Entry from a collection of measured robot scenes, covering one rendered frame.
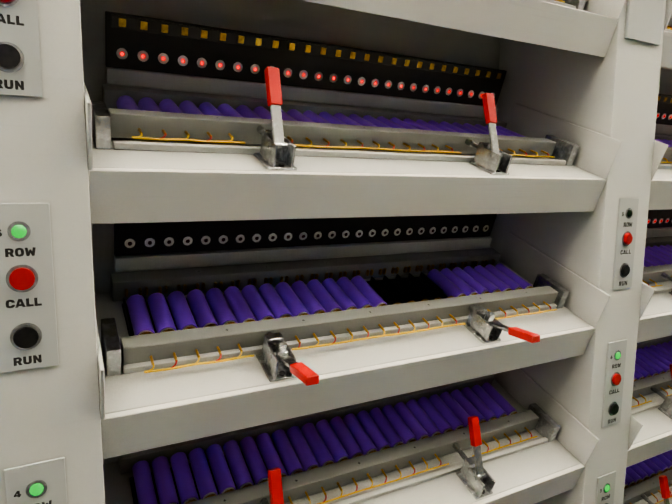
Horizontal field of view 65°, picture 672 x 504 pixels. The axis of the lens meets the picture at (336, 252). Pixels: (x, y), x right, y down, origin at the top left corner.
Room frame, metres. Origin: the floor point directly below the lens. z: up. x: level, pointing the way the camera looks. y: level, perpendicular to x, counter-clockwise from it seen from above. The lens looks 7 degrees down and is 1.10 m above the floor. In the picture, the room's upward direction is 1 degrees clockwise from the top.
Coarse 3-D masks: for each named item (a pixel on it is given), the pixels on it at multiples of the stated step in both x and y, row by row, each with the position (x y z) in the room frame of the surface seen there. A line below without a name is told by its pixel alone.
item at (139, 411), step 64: (128, 256) 0.57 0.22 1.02; (192, 256) 0.60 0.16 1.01; (256, 256) 0.64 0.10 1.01; (320, 256) 0.68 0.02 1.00; (512, 256) 0.82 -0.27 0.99; (512, 320) 0.67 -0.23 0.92; (576, 320) 0.70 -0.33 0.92; (128, 384) 0.44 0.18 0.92; (192, 384) 0.45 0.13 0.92; (256, 384) 0.47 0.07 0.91; (320, 384) 0.49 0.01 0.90; (384, 384) 0.54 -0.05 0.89; (128, 448) 0.42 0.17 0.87
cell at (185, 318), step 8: (168, 296) 0.55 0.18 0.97; (176, 296) 0.55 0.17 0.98; (184, 296) 0.55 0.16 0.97; (176, 304) 0.53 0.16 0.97; (184, 304) 0.54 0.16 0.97; (176, 312) 0.52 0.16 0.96; (184, 312) 0.52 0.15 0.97; (176, 320) 0.52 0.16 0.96; (184, 320) 0.51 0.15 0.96; (192, 320) 0.51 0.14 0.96; (184, 328) 0.50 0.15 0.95
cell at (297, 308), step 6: (282, 282) 0.61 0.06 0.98; (276, 288) 0.61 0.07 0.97; (282, 288) 0.60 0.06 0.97; (288, 288) 0.60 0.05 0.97; (282, 294) 0.60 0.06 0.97; (288, 294) 0.59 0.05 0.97; (294, 294) 0.59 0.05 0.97; (282, 300) 0.59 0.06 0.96; (288, 300) 0.58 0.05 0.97; (294, 300) 0.58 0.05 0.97; (288, 306) 0.58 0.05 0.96; (294, 306) 0.57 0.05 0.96; (300, 306) 0.57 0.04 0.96; (294, 312) 0.57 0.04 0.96; (300, 312) 0.56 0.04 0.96; (306, 312) 0.57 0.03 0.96
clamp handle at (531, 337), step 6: (486, 318) 0.61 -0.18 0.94; (492, 318) 0.61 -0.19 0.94; (492, 324) 0.60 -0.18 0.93; (498, 324) 0.60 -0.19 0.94; (504, 330) 0.59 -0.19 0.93; (510, 330) 0.58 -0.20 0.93; (516, 330) 0.57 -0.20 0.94; (522, 330) 0.57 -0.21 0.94; (516, 336) 0.57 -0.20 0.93; (522, 336) 0.56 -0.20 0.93; (528, 336) 0.55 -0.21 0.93; (534, 336) 0.55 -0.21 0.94; (534, 342) 0.55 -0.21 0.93
